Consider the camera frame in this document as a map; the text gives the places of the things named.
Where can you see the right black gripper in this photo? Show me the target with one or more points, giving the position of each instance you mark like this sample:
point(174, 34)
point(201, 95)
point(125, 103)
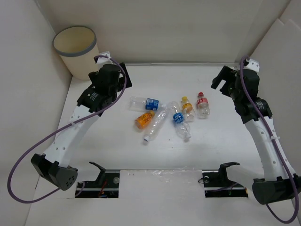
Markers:
point(227, 74)

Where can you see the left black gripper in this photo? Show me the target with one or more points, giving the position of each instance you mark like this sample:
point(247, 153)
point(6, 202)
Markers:
point(94, 76)

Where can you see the clear bottle blue label horizontal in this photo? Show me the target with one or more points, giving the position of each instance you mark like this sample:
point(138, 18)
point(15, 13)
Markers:
point(145, 104)

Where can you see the clear bottle red cap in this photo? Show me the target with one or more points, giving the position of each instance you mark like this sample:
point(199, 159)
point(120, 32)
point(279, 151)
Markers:
point(202, 106)

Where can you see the orange bottle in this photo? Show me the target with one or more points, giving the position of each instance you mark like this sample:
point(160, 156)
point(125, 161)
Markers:
point(142, 121)

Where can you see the clear bottle white cap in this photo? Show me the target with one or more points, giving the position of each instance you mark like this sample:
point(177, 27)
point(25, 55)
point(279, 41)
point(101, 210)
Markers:
point(156, 124)

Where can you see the clear bottle yellow cap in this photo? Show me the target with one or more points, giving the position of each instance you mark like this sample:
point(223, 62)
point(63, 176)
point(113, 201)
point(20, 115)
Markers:
point(187, 109)

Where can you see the clear bottle blue label diagonal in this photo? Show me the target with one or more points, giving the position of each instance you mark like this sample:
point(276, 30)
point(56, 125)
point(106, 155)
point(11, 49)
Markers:
point(181, 126)

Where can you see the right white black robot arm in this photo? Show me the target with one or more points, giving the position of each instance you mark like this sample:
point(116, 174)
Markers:
point(279, 180)

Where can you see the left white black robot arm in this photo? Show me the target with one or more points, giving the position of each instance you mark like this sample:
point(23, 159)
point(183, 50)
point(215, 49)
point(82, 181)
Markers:
point(53, 164)

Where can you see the cream bin with grey rim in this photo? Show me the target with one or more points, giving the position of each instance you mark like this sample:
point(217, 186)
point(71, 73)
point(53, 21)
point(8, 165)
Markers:
point(77, 46)

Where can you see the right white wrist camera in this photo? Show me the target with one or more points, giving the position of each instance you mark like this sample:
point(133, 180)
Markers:
point(251, 65)

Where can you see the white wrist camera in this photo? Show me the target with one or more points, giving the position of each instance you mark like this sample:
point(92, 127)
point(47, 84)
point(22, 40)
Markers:
point(102, 59)
point(251, 65)

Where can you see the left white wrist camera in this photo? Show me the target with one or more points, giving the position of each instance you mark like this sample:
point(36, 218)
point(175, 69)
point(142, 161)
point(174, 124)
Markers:
point(102, 59)

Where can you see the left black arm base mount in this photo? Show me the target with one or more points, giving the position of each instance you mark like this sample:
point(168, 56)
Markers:
point(106, 185)

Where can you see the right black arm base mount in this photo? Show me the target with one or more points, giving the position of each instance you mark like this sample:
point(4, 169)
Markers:
point(217, 185)

